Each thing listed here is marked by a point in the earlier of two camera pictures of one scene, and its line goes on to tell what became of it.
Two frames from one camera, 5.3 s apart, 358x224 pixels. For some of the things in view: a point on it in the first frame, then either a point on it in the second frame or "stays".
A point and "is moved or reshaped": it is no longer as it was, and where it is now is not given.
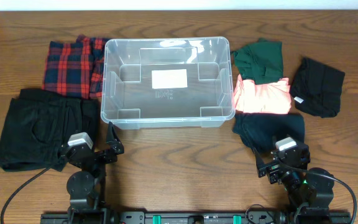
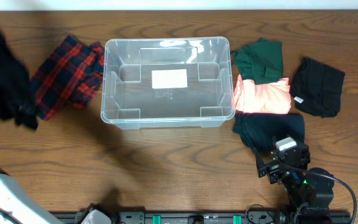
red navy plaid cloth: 75,69 is moved or reshaped
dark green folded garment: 261,61 stays
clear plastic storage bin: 168,83 stays
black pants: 36,126 to 5,81
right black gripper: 274,170 stays
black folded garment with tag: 317,89 stays
